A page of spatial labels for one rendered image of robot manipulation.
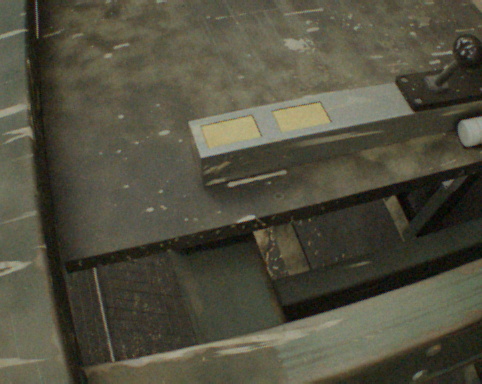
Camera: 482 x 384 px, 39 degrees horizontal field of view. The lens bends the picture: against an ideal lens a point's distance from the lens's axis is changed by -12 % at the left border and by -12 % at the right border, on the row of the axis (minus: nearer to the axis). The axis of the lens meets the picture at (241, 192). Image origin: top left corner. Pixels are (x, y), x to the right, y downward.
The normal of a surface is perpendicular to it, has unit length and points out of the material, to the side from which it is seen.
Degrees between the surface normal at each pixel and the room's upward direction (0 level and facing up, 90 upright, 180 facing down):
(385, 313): 58
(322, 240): 0
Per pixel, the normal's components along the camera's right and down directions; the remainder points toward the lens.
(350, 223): -0.82, -0.16
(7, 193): -0.01, -0.65
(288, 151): 0.29, 0.73
